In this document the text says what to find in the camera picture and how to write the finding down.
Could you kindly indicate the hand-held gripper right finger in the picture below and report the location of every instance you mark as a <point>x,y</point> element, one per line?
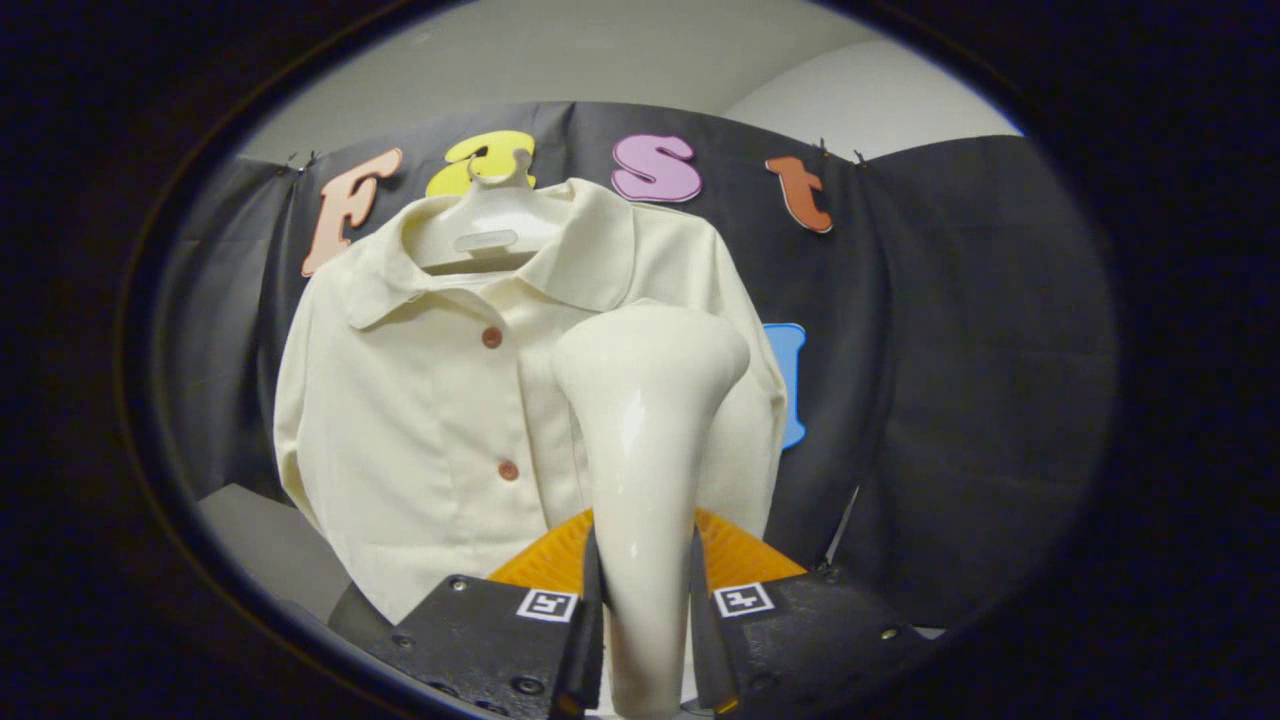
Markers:
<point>800,640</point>

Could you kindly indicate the cream garment steamer head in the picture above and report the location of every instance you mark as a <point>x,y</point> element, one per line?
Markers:
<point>645,450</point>

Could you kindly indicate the cream plastic clothes hanger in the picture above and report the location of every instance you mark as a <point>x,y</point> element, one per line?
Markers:
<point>490,225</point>

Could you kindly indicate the grey drawer cabinet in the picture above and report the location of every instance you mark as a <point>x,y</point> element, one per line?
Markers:
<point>265,540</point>

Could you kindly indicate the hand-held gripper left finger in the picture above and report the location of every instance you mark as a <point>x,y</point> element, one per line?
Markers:
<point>500,640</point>

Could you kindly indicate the black backdrop cloth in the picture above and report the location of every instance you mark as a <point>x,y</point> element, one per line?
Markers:
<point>980,400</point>

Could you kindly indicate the cream button shirt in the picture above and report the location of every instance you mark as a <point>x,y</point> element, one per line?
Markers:
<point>400,430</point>

